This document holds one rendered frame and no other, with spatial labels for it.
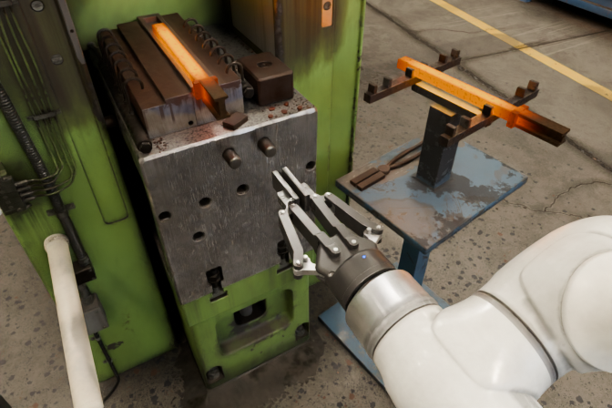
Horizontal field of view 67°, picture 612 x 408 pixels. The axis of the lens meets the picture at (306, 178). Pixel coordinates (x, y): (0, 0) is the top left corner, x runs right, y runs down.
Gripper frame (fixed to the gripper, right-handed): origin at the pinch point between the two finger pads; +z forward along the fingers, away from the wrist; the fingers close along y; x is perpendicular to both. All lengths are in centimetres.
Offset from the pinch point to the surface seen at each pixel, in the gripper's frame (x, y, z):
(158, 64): -1, -5, 50
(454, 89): -6, 49, 18
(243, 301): -62, 0, 29
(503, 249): -100, 110, 27
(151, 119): -4.2, -11.3, 35.1
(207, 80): 2.2, -0.2, 32.8
